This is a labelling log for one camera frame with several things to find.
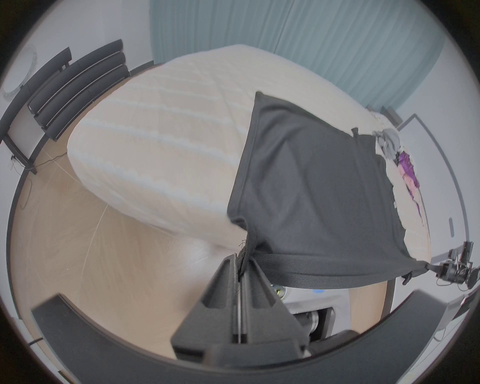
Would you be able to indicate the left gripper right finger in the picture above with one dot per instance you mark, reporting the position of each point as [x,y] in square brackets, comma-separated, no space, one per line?
[270,322]

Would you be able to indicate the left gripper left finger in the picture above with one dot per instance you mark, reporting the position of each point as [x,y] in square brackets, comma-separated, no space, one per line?
[217,322]

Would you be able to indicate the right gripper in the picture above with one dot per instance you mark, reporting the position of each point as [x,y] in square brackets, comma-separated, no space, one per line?
[450,272]

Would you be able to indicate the black T-shirt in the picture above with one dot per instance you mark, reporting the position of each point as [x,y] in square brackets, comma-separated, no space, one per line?
[318,187]

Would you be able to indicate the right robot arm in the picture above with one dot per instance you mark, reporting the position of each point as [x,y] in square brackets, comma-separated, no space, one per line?
[473,273]

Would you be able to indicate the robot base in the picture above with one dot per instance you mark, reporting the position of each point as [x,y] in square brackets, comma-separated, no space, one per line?
[326,300]

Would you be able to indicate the pile of clothes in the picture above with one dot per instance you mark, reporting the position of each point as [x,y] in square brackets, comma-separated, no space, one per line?
[407,165]

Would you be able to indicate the bed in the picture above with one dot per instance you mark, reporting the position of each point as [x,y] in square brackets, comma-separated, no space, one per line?
[150,131]

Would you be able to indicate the grey garment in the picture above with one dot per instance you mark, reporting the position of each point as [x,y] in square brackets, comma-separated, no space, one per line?
[390,140]

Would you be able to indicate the grey bedside table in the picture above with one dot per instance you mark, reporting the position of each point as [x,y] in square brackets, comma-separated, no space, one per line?
[392,114]

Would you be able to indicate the white printed pillow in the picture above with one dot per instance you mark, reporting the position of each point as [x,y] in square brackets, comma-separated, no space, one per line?
[377,116]

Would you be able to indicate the blue-green curtain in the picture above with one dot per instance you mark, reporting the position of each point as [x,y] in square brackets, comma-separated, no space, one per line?
[300,37]

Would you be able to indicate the round white mirror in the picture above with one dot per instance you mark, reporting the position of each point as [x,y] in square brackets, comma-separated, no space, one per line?
[32,56]

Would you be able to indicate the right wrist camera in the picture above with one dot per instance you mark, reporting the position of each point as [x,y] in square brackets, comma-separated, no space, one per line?
[467,251]

